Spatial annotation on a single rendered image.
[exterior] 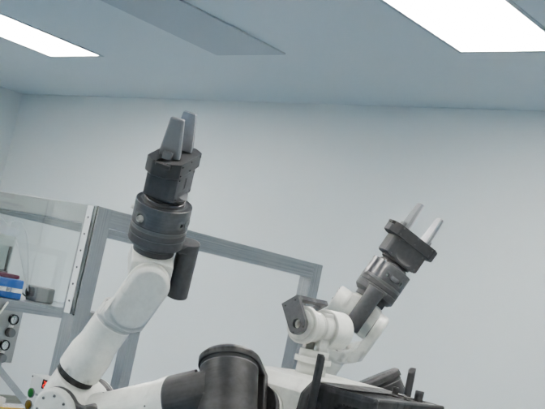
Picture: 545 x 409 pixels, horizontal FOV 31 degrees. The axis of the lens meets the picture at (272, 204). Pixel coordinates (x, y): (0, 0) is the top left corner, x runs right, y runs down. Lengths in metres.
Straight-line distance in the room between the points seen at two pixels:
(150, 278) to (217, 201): 5.92
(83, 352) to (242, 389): 0.28
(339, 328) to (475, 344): 4.32
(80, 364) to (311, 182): 5.35
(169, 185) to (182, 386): 0.30
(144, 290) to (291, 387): 0.27
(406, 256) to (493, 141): 4.20
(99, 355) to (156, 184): 0.30
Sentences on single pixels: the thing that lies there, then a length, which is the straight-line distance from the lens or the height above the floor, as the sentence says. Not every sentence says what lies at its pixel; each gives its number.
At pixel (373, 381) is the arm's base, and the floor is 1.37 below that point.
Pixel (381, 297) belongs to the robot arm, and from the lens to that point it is 1.93.
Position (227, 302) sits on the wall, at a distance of 7.15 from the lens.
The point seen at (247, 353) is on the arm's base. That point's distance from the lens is 1.48.
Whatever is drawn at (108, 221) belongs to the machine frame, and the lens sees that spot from 3.08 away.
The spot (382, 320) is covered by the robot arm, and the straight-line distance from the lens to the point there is 1.96.
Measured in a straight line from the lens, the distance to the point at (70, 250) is 3.10.
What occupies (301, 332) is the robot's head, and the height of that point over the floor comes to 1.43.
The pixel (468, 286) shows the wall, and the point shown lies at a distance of 6.02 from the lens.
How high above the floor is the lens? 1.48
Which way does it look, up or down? 5 degrees up
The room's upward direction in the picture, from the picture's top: 12 degrees clockwise
